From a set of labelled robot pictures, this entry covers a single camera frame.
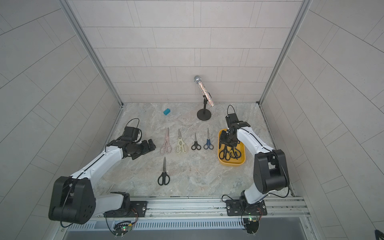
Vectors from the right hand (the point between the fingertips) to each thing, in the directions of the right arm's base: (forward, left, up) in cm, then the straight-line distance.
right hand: (221, 140), depth 89 cm
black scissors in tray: (-6, -2, -5) cm, 8 cm away
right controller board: (-41, -8, -5) cm, 42 cm away
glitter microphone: (+31, +12, +23) cm, 40 cm away
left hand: (-2, +41, 0) cm, 41 cm away
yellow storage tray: (-12, -5, -5) cm, 14 cm away
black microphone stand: (+25, +9, -5) cm, 27 cm away
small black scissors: (+1, +16, -6) cm, 17 cm away
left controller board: (-39, +50, -4) cm, 64 cm away
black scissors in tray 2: (-6, -8, -5) cm, 11 cm away
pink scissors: (+1, +34, -5) cm, 35 cm away
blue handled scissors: (+1, +8, -6) cm, 10 cm away
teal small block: (+30, +37, -4) cm, 48 cm away
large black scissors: (-18, +34, -5) cm, 39 cm away
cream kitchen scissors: (+1, +25, -5) cm, 25 cm away
